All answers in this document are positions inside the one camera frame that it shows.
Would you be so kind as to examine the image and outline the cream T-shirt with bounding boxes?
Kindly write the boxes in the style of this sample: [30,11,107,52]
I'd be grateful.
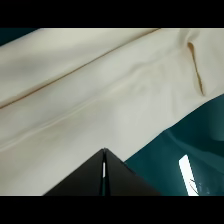
[0,28,224,197]

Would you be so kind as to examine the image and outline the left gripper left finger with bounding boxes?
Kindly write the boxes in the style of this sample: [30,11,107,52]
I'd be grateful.
[43,148,106,197]

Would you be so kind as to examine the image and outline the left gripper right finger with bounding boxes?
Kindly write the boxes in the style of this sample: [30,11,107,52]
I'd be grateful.
[103,148,162,197]

